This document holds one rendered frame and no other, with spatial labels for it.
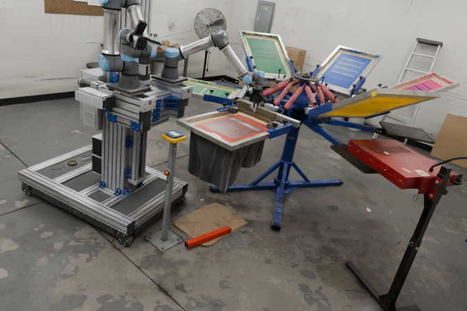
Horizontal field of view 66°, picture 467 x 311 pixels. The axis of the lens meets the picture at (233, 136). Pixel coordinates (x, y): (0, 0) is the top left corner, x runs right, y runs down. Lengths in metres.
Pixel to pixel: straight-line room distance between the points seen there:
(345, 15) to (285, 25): 1.28
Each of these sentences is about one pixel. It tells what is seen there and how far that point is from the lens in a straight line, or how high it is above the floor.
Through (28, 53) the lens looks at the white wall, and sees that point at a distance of 6.02.
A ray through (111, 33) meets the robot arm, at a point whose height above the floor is 1.63.
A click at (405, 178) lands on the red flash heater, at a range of 2.46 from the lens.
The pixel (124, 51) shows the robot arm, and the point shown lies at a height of 1.56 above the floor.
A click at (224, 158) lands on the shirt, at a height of 0.81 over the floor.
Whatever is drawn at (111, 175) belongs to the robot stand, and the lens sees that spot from 3.30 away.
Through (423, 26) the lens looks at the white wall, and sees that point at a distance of 6.75.
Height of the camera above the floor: 1.99
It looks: 22 degrees down
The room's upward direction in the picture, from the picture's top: 9 degrees clockwise
